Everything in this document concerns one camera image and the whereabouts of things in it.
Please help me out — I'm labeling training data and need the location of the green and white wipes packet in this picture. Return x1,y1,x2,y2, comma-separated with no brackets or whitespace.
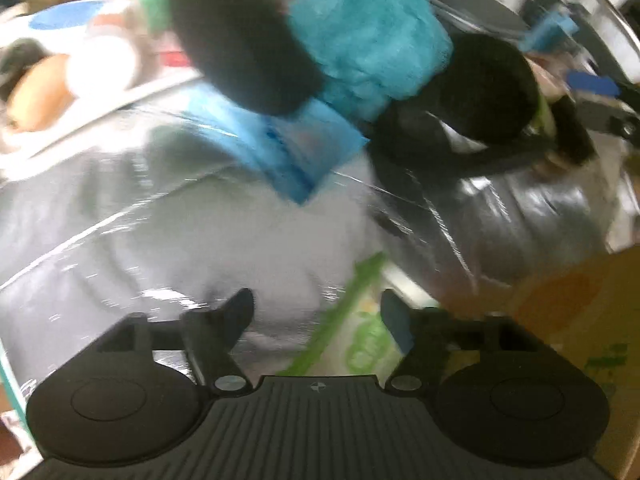
277,252,416,377

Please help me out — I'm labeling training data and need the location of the blue face mask packet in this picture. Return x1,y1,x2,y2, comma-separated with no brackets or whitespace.
187,82,368,206

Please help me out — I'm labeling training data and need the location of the teal mesh bath loofah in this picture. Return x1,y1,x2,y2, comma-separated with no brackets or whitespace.
290,0,453,123

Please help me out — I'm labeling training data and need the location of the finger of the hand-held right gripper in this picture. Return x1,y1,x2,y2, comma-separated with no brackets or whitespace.
566,73,640,143

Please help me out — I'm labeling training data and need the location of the small blue box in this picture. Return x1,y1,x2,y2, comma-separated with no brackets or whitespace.
520,12,578,53

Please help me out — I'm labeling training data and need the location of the white and blue tube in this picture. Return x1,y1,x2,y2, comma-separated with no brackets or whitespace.
0,0,136,36

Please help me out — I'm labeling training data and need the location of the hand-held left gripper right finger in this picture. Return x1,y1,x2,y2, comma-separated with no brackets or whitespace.
380,289,551,393

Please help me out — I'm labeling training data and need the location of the brown cardboard box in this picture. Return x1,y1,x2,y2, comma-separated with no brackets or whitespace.
500,247,640,480

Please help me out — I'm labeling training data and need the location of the dark grey round puff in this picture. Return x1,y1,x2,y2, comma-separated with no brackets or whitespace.
0,40,48,101

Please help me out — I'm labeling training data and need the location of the white round jar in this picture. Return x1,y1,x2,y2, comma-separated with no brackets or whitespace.
65,35,138,98

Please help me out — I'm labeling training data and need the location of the black fuzzy roll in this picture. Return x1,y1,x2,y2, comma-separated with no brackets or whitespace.
167,0,326,116

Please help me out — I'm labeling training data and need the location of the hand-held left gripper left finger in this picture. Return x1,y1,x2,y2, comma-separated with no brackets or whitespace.
95,287,256,393

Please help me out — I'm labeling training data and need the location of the white tray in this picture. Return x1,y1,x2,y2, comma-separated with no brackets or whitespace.
0,60,201,156

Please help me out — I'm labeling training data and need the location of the black cloth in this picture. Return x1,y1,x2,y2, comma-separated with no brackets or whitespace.
372,34,596,181

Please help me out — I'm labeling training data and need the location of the orange makeup sponge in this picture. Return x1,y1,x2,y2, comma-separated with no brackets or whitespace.
7,52,76,131

